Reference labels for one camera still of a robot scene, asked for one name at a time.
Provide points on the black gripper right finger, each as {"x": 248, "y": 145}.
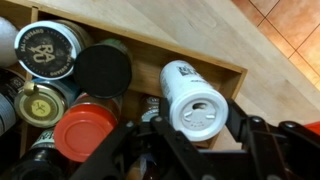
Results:
{"x": 283, "y": 153}

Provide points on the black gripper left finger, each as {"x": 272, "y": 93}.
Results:
{"x": 156, "y": 153}

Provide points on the white spice shaker container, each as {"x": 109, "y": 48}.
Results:
{"x": 193, "y": 106}

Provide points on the wooden spice rack tray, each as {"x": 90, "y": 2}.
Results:
{"x": 150, "y": 66}

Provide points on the red lid spice jar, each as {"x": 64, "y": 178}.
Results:
{"x": 83, "y": 131}

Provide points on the black lid spice jar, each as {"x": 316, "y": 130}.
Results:
{"x": 101, "y": 71}

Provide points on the black bottle white label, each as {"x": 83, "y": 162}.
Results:
{"x": 36, "y": 163}

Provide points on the gold lid small jar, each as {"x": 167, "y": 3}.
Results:
{"x": 40, "y": 106}

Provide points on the printed dark lid jar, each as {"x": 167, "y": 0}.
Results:
{"x": 46, "y": 50}

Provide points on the dark striped jar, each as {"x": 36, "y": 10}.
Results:
{"x": 8, "y": 100}

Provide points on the tall steel white mill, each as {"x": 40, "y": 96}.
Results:
{"x": 6, "y": 43}

